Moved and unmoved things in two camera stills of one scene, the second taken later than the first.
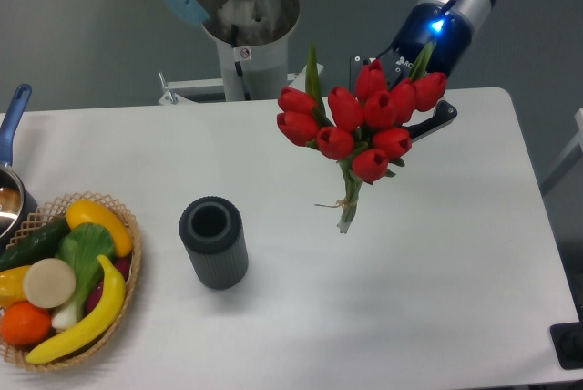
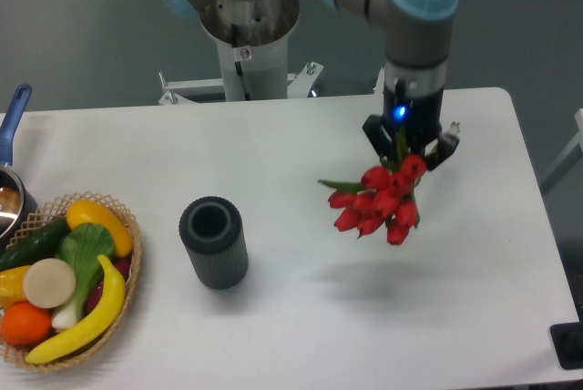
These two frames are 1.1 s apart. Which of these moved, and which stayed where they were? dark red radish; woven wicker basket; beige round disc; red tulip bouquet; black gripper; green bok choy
Moved: black gripper; red tulip bouquet
Stayed: woven wicker basket; green bok choy; dark red radish; beige round disc
